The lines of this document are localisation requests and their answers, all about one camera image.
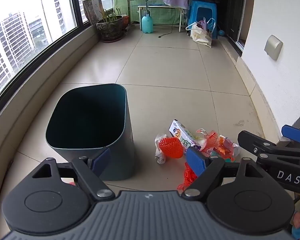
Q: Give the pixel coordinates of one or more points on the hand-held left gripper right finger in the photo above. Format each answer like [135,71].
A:
[196,162]

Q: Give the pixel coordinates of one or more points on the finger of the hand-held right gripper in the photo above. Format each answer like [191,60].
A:
[255,142]
[296,133]

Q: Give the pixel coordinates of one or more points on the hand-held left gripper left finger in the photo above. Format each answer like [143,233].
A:
[101,162]

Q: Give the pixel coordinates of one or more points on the red plastic bag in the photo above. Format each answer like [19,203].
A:
[188,177]

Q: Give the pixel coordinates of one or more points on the orange mesh net bag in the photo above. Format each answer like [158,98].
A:
[210,138]

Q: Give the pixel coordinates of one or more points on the orange foam fruit net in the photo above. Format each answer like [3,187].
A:
[171,147]

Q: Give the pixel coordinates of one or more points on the foil snack wrapper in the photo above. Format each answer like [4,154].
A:
[225,148]

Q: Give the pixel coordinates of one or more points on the white printed carton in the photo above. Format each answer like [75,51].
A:
[182,132]

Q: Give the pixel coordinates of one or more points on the white paper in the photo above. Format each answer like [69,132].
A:
[160,158]

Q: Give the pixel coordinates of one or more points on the dark teal trash bin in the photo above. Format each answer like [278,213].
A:
[90,115]

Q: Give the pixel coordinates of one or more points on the small blue ball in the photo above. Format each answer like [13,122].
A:
[221,32]

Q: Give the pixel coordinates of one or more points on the white tote bag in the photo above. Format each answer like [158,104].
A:
[200,36]

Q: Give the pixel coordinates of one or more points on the dark sliding door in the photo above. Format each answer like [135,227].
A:
[230,17]

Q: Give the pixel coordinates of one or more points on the patterned ceramic plant pot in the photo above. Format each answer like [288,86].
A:
[110,28]

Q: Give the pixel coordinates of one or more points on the blue plastic stool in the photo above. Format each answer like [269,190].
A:
[202,11]

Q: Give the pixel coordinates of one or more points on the small red pot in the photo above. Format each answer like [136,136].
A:
[125,21]

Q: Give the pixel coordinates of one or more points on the teal spray bottle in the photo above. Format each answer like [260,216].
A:
[147,23]

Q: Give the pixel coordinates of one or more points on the green leafy plant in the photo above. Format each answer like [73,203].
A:
[110,15]

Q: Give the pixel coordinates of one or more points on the brown cardboard board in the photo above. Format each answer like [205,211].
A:
[92,10]

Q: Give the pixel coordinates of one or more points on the white metal table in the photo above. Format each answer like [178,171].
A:
[160,6]

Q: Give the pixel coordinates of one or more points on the grey wall socket cover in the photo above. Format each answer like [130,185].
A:
[273,47]

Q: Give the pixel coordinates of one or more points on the dark window frame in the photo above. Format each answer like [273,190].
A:
[72,2]

